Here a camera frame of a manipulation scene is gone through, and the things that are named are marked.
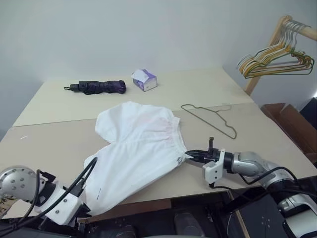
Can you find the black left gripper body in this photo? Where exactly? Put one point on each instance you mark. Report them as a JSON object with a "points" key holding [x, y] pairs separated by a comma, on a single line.
{"points": [[84, 210]]}

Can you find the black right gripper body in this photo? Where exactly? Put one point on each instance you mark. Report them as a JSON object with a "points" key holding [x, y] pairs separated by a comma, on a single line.
{"points": [[210, 155]]}

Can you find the white shorts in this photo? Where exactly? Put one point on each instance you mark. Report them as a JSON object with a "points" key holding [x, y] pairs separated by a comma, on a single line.
{"points": [[138, 148]]}

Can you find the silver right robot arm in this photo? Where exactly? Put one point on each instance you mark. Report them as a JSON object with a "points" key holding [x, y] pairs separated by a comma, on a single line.
{"points": [[250, 162]]}

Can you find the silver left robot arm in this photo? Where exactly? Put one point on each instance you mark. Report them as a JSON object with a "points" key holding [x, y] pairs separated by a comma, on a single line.
{"points": [[17, 182]]}

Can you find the paper sheet with writing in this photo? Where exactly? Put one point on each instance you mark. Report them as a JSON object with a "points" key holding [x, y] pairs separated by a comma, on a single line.
{"points": [[6, 208]]}

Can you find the black flat panel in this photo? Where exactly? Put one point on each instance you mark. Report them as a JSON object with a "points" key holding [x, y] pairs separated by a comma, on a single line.
{"points": [[262, 218]]}

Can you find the brown cardboard box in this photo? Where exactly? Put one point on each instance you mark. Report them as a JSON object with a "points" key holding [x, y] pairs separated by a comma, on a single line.
{"points": [[289, 126]]}

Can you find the wooden clothes rack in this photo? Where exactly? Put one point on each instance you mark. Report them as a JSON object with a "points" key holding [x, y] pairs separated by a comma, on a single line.
{"points": [[255, 83]]}

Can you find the purple and white tissue box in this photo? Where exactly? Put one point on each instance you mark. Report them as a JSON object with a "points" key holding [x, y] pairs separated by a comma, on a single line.
{"points": [[146, 80]]}

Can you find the folded dark purple umbrella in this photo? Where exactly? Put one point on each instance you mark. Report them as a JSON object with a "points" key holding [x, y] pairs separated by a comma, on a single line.
{"points": [[99, 86]]}

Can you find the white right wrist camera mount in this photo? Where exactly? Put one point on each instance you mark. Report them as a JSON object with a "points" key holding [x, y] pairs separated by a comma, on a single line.
{"points": [[213, 171]]}

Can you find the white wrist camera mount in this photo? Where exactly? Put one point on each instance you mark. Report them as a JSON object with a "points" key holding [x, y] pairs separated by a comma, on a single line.
{"points": [[62, 205], [213, 171]]}

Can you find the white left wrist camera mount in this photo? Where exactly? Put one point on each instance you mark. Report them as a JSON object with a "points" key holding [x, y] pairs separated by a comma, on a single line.
{"points": [[62, 205]]}

